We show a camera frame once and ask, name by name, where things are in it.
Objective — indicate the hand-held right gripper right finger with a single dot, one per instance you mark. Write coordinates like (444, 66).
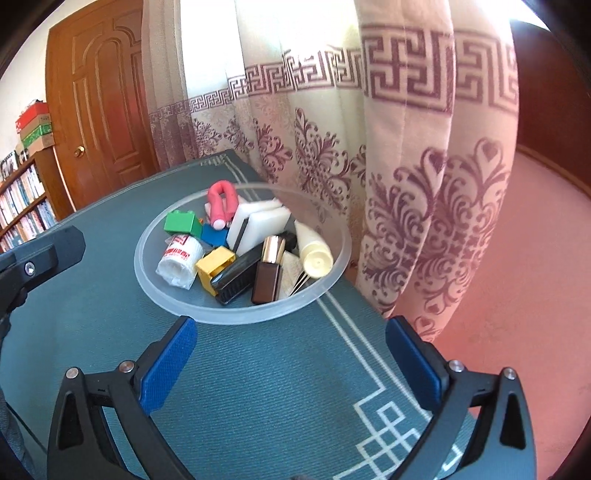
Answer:
(411, 364)

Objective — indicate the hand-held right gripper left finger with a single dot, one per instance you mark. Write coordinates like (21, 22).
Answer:
(168, 364)

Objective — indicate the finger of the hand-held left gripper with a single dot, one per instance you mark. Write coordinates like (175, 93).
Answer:
(41, 258)

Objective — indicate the clear plastic bowl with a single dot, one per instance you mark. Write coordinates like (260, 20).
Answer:
(240, 316)

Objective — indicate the black comb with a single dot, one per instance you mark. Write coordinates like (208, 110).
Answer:
(235, 277)

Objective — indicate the yellow toy block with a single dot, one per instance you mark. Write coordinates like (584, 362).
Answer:
(214, 261)

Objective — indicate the brown bottle with gold cap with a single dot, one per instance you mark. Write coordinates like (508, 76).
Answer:
(267, 281)

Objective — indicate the blue toy block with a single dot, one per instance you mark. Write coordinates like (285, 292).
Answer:
(214, 235)

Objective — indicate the green toy block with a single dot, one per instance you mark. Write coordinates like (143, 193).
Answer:
(182, 222)

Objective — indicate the white cream tube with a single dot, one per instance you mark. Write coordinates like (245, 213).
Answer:
(311, 251)

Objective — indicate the small cream stick packet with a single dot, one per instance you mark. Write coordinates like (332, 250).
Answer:
(291, 270)

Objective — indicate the pink foam hair curler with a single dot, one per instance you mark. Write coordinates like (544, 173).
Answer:
(226, 207)

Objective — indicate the white sponge with black stripe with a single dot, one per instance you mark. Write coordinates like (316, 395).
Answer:
(268, 226)

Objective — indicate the plain white sponge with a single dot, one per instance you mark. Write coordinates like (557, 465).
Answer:
(258, 205)

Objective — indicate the teal cloth desktop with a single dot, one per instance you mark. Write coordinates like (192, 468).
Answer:
(277, 369)

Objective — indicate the rows of books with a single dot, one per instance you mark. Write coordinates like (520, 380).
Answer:
(18, 198)

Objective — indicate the wooden bookshelf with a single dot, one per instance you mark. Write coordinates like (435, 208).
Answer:
(48, 184)

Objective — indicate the white roll with red print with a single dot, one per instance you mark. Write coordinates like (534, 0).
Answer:
(178, 258)

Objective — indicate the brass door knob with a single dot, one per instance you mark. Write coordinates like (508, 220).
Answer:
(79, 152)

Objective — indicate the cardboard box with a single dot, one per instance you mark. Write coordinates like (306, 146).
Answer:
(41, 145)

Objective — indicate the green box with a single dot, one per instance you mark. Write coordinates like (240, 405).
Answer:
(37, 133)

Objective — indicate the red box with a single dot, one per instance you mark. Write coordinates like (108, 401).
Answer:
(32, 114)

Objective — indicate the brown wooden door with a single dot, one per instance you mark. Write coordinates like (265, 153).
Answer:
(106, 115)

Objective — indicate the cream patterned curtain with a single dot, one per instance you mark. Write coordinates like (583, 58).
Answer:
(406, 161)

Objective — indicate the photo frame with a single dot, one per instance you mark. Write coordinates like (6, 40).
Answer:
(9, 166)

